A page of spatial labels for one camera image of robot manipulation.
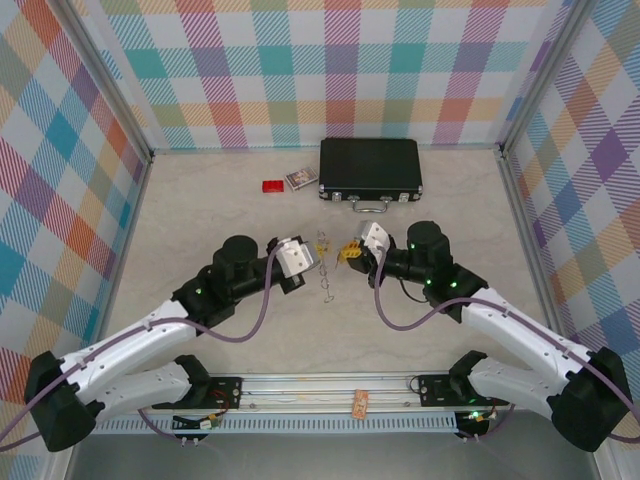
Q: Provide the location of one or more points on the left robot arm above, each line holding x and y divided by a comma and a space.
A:
125, 340

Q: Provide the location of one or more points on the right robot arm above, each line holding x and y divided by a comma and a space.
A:
525, 325

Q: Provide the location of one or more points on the small card box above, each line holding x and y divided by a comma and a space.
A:
301, 179

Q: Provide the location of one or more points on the black carrying case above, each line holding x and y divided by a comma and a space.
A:
370, 165

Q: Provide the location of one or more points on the red toy brick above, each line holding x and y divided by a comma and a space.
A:
273, 186

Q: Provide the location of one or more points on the small orange printed card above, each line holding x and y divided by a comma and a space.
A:
361, 404

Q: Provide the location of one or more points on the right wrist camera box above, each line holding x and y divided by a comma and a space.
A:
374, 237

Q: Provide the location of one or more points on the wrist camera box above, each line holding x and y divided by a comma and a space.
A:
374, 237
292, 257

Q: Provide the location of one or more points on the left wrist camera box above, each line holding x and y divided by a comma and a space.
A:
292, 257

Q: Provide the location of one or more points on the aluminium side rail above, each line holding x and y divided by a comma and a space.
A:
522, 220
131, 220

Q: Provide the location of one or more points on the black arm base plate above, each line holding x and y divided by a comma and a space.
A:
227, 387
432, 390

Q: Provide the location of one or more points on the thin aluminium wall rail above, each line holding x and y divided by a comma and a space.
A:
225, 149

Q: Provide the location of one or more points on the long aluminium base rail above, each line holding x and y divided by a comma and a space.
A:
325, 387

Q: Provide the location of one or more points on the aluminium corner post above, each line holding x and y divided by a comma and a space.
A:
106, 75
544, 75

